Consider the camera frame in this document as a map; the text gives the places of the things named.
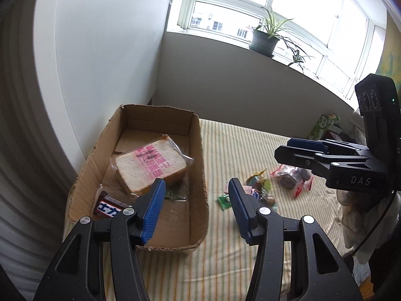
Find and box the brown cardboard box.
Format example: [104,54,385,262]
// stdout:
[66,105,209,251]

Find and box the dark plant pot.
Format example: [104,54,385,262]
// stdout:
[249,31,279,58]

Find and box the bagged sliced bread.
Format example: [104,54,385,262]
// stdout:
[114,134,194,196]

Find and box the white window frame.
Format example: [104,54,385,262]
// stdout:
[167,0,387,103]

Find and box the green candy packet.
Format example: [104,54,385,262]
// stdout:
[164,184,188,201]

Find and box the white refrigerator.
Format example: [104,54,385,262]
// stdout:
[33,0,169,176]

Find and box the green carton box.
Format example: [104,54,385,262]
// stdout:
[307,113,340,140]

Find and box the brown wrapped egg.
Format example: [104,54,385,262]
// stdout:
[265,196,276,208]

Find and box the white radiator panel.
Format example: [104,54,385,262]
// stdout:
[1,3,75,298]

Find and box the white gloved right hand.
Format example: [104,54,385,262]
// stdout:
[336,190,400,264]

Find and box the pink snack packet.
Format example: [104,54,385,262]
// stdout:
[224,184,253,195]

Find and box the green spider plant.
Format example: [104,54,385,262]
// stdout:
[253,6,310,72]

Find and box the wall map poster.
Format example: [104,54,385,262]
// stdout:
[376,13,400,91]

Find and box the green flat snack packet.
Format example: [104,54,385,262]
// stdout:
[217,194,232,210]

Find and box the bagged dark pastry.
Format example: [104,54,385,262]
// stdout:
[270,165,300,198]
[294,168,313,198]

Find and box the striped yellow tablecloth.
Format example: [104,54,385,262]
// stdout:
[62,118,370,301]

